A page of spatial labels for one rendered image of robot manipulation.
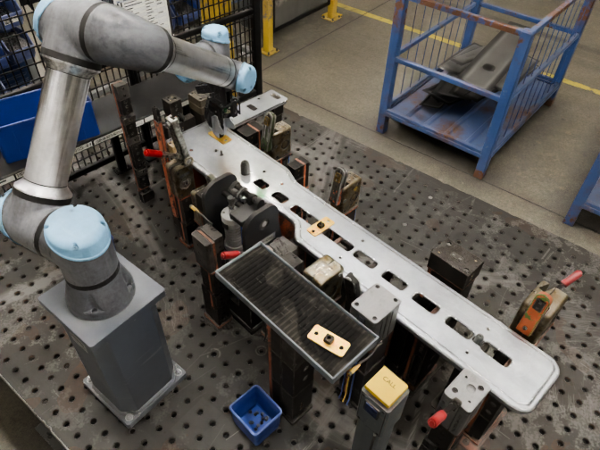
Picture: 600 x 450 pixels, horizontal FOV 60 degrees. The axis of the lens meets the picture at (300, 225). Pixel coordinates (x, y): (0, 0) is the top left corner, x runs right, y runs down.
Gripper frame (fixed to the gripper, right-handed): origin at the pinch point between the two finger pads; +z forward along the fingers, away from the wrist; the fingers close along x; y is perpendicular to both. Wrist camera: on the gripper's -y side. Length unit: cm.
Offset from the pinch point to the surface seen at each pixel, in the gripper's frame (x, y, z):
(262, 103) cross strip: 31.5, -14.8, 9.4
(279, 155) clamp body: 19.0, 8.5, 14.6
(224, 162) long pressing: -1.8, 4.0, 9.1
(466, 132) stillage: 194, -3, 93
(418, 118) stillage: 184, -34, 93
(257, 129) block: 20.6, -5.4, 11.3
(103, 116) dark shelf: -19.5, -42.2, 6.9
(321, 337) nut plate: -35, 80, -8
